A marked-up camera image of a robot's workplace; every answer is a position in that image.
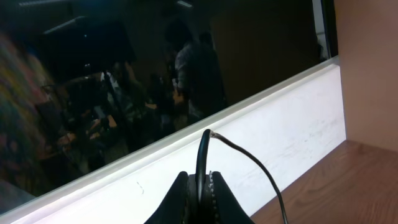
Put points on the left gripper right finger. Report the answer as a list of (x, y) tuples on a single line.
[(227, 209)]

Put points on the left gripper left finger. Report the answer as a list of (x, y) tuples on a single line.
[(172, 208)]

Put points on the white window sill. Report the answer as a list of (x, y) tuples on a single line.
[(288, 127)]

